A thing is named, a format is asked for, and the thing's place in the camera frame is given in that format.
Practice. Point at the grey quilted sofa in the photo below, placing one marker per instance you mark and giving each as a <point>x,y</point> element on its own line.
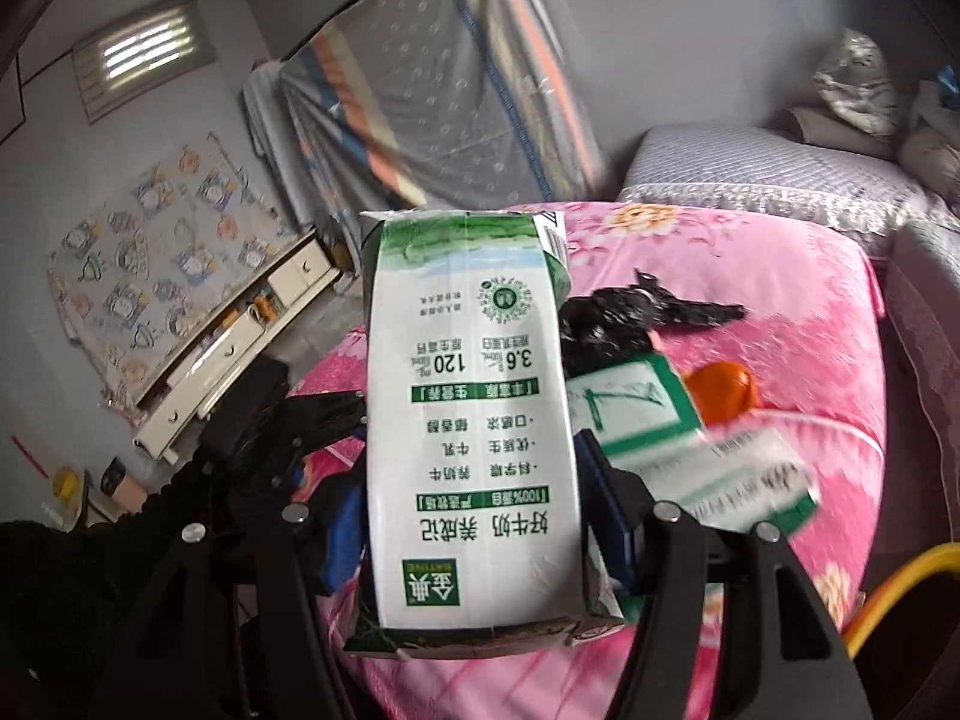
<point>757,165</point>

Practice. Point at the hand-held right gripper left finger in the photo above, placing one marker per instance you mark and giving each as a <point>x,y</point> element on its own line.
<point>341,532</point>

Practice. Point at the tiger plush in plastic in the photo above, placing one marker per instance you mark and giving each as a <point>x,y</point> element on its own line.
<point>859,86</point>

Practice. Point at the white cabinet with drawers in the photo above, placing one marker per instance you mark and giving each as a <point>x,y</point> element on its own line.
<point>240,337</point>

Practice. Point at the black plastic bag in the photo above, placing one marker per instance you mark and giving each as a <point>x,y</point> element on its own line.
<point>622,311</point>

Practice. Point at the blue curtain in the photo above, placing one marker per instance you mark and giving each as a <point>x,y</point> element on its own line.
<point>949,79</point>

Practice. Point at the pink floral blanket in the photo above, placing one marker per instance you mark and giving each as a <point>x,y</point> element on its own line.
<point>780,292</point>

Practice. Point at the small yellow container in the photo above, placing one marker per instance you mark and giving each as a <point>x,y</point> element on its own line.
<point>66,486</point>

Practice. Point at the cartoon print cloth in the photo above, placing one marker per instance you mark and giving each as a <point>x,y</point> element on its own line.
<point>150,262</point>

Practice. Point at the grey square pillow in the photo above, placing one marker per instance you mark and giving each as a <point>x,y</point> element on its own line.
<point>930,142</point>

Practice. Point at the grey bolster cushion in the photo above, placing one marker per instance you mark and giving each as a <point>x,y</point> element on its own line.
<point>829,131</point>

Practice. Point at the orange round fruit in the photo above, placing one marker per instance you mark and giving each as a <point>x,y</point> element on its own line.
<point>721,390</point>

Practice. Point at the wall vent with slats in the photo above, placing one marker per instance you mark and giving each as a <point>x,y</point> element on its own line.
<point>142,52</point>

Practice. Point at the yellow round trash bin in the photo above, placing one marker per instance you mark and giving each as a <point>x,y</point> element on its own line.
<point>896,577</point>

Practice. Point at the patterned hanging cloth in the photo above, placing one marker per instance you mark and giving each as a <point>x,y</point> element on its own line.
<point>442,90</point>

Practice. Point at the green and white milk carton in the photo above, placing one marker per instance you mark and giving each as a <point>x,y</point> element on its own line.
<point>465,405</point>
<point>637,405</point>

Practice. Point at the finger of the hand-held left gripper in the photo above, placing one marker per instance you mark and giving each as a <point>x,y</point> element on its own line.
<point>330,416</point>

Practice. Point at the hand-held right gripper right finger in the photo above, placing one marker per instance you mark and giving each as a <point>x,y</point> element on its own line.
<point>609,517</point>

